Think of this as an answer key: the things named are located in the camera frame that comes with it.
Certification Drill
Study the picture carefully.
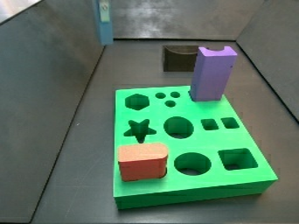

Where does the purple notched block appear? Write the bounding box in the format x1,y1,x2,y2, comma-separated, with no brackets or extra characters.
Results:
190,46,237,102

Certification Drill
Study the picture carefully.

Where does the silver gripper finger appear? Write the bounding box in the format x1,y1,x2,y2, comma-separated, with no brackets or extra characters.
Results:
98,0,109,23

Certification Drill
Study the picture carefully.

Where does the green shape sorter board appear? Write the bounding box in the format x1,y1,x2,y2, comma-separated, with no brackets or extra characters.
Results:
113,86,277,209

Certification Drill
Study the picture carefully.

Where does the blue rectangular block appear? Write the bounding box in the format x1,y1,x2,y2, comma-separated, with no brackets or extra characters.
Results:
94,0,113,46

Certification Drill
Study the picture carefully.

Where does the red rounded block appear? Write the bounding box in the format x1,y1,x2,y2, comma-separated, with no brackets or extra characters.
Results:
116,143,168,181

